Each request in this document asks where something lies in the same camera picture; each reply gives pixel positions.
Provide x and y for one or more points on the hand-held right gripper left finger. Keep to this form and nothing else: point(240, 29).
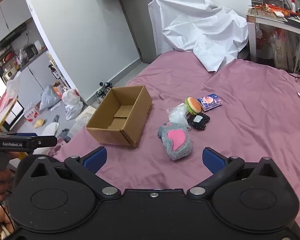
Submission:
point(95, 159)

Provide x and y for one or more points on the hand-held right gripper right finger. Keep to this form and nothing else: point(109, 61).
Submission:
point(213, 161)

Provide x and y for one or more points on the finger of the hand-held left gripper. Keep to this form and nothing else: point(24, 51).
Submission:
point(46, 141)

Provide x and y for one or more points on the grey plush with pink heart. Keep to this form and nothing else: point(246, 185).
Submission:
point(177, 141)

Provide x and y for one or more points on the black plush with white label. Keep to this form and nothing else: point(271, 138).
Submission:
point(198, 121)

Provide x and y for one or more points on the brown cardboard box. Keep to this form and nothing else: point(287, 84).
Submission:
point(130, 130)

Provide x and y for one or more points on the clear plastic bag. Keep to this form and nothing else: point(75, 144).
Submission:
point(177, 115)

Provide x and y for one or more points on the hamburger plush toy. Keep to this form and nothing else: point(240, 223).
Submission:
point(193, 105)

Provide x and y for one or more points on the yellow soft item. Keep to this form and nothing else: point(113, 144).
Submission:
point(39, 123)

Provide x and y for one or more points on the person's left hand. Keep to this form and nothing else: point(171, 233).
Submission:
point(0, 182)

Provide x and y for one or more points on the white slipper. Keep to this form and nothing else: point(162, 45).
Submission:
point(50, 128)

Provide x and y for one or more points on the pack of water bottles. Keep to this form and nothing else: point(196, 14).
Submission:
point(31, 112)

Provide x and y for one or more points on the grey plastic bag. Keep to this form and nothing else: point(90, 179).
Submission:
point(48, 97)

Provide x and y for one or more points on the white and red plastic bag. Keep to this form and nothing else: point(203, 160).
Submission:
point(71, 100)

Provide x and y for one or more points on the white bag with red print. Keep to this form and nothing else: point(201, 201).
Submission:
point(8, 92)

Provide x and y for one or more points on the blue tissue pack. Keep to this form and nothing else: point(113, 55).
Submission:
point(210, 102)

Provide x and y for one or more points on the black dumbbells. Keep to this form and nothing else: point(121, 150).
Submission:
point(103, 91)

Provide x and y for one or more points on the black kitchen appliance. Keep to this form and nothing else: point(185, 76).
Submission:
point(30, 51)

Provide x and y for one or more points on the grey range hood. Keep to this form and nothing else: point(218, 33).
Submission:
point(11, 36)

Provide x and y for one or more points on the white cloth cover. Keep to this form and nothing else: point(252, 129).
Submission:
point(202, 30)

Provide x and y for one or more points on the white desk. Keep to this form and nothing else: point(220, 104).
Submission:
point(265, 20)

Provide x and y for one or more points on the white bottle with red cap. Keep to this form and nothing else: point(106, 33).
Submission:
point(293, 5)

